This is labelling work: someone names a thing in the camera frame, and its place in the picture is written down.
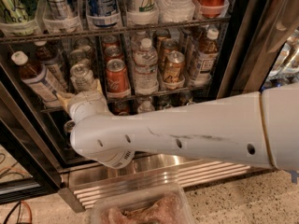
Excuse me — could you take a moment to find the water bottle bottom shelf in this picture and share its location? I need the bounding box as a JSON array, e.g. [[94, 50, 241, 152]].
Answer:
[[137, 101, 155, 113]]

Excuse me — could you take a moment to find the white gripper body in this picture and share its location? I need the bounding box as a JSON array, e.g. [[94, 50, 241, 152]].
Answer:
[[67, 91, 111, 123]]

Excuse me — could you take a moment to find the silver 7up can front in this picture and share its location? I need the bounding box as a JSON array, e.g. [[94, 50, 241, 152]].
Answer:
[[70, 63, 94, 92]]

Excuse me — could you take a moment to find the brown tea bottle left front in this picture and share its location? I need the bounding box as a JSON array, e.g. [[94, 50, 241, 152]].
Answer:
[[11, 51, 65, 108]]

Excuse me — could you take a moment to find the clear plastic food container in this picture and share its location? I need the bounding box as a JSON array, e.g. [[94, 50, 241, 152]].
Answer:
[[91, 183, 195, 224]]

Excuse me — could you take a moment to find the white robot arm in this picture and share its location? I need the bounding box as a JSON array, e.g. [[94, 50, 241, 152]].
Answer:
[[59, 83, 299, 171]]

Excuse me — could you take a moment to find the gold can front middle shelf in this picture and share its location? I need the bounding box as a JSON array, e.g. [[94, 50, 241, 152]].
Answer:
[[163, 50, 185, 83]]

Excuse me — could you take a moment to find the silver 7up can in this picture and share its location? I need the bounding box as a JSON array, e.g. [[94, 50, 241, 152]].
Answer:
[[70, 63, 94, 92], [69, 49, 91, 67]]

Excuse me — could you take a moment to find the clear water bottle middle shelf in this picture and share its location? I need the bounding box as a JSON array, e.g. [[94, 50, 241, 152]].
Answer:
[[133, 38, 158, 90]]

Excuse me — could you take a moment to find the blue pepsi can bottom shelf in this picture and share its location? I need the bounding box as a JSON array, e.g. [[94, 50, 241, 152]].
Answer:
[[64, 120, 75, 134]]

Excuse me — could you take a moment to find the red coca-cola can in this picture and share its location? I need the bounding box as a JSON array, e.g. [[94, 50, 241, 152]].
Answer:
[[104, 46, 123, 63], [106, 59, 129, 93]]

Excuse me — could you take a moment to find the brown tea bottle left rear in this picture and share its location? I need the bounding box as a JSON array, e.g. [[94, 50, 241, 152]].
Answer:
[[35, 41, 68, 90]]

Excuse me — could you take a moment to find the green bottle top left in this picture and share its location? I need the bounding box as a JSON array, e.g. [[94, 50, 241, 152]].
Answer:
[[0, 0, 38, 36]]

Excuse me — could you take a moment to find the steel fridge vent grille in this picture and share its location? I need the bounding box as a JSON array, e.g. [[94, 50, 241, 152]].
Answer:
[[58, 154, 257, 213]]

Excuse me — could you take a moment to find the brown tea bottle right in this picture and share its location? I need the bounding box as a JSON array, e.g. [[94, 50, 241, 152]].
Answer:
[[189, 27, 219, 80]]

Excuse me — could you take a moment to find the open glass fridge door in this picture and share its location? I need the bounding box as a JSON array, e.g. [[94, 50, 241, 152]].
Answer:
[[210, 0, 299, 98]]

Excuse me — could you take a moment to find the red coca-cola can front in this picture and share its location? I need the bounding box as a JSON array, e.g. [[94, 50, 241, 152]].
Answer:
[[106, 59, 129, 93]]

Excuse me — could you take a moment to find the red can bottom shelf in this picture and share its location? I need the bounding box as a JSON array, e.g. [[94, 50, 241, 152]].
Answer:
[[113, 101, 130, 116]]

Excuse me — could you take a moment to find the orange black floor cable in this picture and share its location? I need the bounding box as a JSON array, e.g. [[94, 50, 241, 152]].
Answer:
[[2, 200, 34, 224]]

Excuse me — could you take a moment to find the brown tea bottle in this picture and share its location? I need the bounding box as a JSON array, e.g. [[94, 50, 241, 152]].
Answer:
[[11, 51, 65, 108], [189, 27, 219, 80], [35, 41, 68, 90]]

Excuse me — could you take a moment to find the gold can shelf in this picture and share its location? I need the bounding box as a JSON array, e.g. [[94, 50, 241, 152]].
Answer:
[[163, 50, 185, 83], [159, 38, 178, 71]]

